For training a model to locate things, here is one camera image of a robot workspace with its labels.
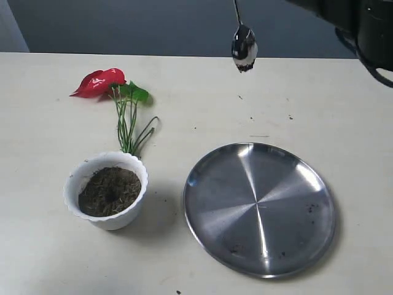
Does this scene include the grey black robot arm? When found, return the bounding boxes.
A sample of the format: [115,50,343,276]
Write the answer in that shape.
[291,0,392,71]

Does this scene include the metal spoon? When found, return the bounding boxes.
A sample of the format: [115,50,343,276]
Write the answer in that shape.
[231,0,258,73]

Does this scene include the white scalloped flower pot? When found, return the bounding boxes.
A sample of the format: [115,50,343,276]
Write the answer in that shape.
[63,151,148,230]

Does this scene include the round steel plate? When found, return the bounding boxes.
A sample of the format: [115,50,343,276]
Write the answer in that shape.
[182,143,337,279]

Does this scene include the red artificial anthurium plant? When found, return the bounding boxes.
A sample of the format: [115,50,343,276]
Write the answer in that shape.
[69,68,159,157]

